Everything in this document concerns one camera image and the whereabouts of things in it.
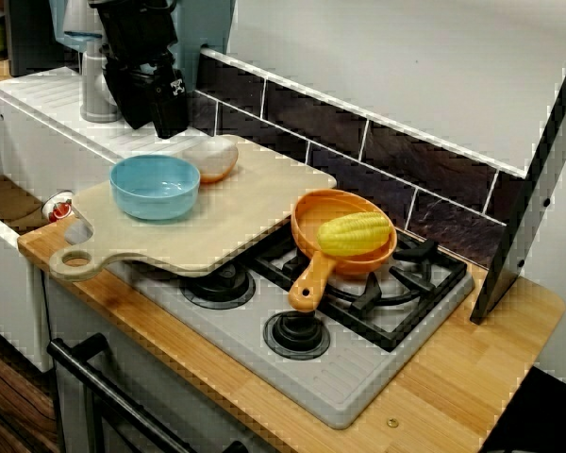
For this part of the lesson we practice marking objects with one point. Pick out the grey toy stove top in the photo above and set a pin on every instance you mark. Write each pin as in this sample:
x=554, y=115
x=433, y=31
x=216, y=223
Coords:
x=311, y=382

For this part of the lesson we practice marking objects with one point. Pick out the black equipment box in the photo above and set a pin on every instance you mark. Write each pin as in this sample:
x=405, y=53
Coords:
x=33, y=38

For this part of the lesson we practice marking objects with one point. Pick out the yellow toy corn cob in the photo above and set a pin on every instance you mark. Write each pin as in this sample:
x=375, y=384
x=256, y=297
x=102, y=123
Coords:
x=354, y=233

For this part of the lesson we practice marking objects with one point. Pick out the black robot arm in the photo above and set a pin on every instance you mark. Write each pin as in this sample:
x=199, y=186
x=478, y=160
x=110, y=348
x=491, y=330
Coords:
x=132, y=5

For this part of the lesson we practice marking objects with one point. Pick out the orange toy frying pan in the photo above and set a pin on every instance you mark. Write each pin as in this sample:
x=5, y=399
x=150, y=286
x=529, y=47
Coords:
x=311, y=226

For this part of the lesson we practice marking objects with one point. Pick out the toy oven door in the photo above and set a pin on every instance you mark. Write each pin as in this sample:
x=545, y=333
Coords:
x=170, y=391

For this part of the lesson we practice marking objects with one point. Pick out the black stove knob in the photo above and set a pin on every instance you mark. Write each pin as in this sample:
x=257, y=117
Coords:
x=297, y=335
x=221, y=290

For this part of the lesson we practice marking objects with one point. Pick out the black upright side panel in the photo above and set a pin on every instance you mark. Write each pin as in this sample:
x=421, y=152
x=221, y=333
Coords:
x=523, y=226

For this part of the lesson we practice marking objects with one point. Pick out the teal blue appliance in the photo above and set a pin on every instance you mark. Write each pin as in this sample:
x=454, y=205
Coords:
x=203, y=23

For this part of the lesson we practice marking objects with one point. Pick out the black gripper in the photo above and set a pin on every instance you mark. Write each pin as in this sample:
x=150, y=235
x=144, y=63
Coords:
x=137, y=42

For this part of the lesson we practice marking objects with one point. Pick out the grey toy faucet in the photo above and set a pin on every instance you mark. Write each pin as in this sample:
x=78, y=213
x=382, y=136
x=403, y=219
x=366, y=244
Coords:
x=90, y=85

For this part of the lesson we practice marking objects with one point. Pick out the brass screw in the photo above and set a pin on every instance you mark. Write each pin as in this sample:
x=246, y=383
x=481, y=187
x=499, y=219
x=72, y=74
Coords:
x=393, y=423

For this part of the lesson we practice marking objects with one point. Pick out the black burner grate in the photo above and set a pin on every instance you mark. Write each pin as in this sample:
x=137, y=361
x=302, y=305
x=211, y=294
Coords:
x=405, y=311

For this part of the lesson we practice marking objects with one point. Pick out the light wooden cutting board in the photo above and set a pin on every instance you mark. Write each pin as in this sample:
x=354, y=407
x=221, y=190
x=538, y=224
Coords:
x=245, y=212

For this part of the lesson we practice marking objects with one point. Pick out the red tomato can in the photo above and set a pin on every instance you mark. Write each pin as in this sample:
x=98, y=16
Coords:
x=59, y=210

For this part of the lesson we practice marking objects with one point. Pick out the white toy sink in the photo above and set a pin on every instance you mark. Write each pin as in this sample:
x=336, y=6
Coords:
x=38, y=141

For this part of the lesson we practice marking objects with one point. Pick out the light blue plastic bowl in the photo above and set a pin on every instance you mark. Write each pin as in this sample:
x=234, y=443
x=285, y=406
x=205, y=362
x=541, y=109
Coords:
x=153, y=198

